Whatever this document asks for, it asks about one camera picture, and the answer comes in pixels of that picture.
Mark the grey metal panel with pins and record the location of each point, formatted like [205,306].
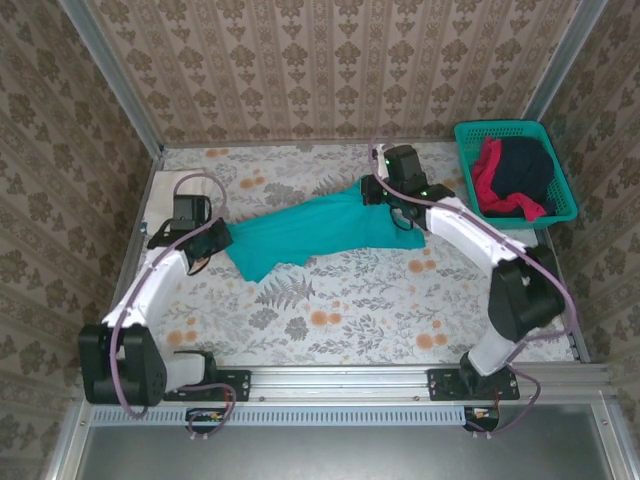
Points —
[325,455]

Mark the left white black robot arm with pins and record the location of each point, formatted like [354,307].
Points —
[155,280]

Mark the aluminium mounting rail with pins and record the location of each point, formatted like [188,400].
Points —
[340,382]

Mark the navy t-shirt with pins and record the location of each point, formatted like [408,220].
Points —
[525,170]

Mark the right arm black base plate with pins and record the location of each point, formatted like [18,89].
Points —
[442,385]

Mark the floral table cover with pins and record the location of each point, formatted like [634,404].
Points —
[350,320]

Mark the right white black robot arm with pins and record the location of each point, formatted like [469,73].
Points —
[470,235]

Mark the teal plastic basket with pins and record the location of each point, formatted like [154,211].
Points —
[562,200]

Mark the white folded cloth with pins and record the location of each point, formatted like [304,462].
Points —
[162,192]

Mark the red t-shirt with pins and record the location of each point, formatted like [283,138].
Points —
[487,175]

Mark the teal t-shirt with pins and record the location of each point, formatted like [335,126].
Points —
[320,230]

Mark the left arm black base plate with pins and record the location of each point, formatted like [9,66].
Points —
[235,385]

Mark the black electronics board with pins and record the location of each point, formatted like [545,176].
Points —
[482,417]
[205,419]

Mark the aluminium frame post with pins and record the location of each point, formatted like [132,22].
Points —
[565,60]
[112,75]

